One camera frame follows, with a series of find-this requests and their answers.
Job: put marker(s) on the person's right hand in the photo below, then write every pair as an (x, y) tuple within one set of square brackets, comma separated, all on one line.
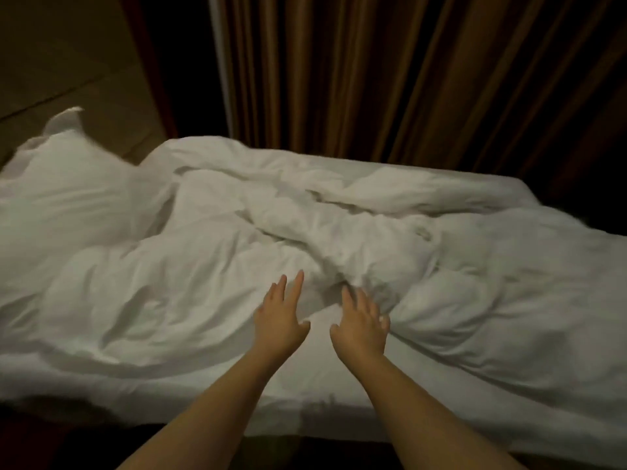
[(360, 333)]

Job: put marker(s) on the person's left hand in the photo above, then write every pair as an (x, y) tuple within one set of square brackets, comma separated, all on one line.
[(279, 323)]

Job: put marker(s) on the white duvet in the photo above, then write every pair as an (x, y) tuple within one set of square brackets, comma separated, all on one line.
[(470, 279)]

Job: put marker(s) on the white bed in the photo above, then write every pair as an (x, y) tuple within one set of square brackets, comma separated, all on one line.
[(147, 391)]

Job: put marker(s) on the white pillow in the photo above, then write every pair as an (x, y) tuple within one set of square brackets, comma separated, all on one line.
[(69, 210)]

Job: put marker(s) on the person's left forearm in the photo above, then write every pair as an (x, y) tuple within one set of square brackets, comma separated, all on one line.
[(206, 421)]

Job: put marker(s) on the person's right forearm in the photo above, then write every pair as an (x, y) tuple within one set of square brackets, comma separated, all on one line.
[(431, 421)]

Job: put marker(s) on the brown curtain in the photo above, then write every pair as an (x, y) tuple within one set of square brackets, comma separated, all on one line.
[(411, 73)]

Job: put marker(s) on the tan padded headboard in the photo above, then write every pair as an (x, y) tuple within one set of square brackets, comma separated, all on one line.
[(69, 63)]

